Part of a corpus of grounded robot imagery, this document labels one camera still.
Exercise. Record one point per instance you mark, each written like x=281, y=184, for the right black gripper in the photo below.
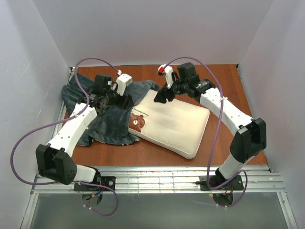
x=168, y=90

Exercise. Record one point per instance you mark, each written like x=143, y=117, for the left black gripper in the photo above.
x=125, y=101

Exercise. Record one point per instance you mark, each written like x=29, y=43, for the cream bear print pillow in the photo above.
x=176, y=125

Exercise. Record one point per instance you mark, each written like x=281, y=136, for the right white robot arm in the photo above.
x=249, y=133

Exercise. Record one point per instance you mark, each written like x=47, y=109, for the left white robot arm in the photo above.
x=54, y=159

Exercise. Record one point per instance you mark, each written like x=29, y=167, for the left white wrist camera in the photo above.
x=122, y=82

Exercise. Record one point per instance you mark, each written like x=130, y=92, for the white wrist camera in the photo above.
x=122, y=82
x=168, y=73

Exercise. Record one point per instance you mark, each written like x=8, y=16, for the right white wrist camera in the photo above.
x=168, y=73

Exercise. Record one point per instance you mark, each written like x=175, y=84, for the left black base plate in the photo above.
x=108, y=181

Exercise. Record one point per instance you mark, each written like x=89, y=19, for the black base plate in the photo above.
x=108, y=181
x=234, y=184

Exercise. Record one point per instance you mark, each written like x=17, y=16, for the aluminium rail frame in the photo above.
x=155, y=189

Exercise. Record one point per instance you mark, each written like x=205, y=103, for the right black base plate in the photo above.
x=234, y=184

